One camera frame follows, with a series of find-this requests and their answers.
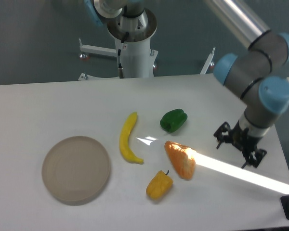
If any yellow bell pepper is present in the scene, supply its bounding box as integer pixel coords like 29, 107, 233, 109
146, 170, 173, 200

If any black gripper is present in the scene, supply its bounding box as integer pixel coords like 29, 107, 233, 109
213, 122, 267, 168

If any black cable on pedestal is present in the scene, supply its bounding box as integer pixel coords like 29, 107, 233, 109
117, 31, 130, 79

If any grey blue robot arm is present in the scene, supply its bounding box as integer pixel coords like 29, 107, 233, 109
84, 0, 289, 167

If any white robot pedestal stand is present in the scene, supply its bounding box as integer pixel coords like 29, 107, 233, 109
77, 8, 216, 81

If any green bell pepper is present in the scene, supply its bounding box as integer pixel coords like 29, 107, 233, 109
160, 109, 188, 133

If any yellow banana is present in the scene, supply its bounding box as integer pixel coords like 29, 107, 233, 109
119, 112, 144, 165

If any beige round plate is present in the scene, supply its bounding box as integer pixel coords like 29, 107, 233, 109
41, 136, 111, 206

